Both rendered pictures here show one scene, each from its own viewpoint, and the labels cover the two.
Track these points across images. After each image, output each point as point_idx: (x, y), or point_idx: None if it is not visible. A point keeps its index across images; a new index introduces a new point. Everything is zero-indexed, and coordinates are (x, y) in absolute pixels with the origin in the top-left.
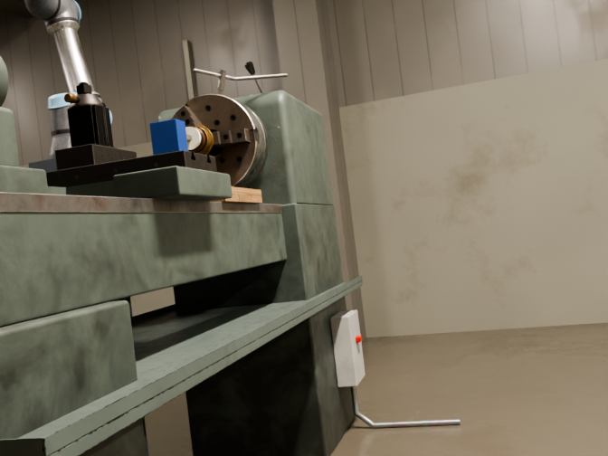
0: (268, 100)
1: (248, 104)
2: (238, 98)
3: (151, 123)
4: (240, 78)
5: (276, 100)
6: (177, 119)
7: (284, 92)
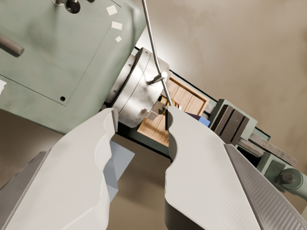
0: (141, 32)
1: (132, 50)
2: (119, 54)
3: None
4: (157, 57)
5: (145, 25)
6: (208, 120)
7: (142, 9)
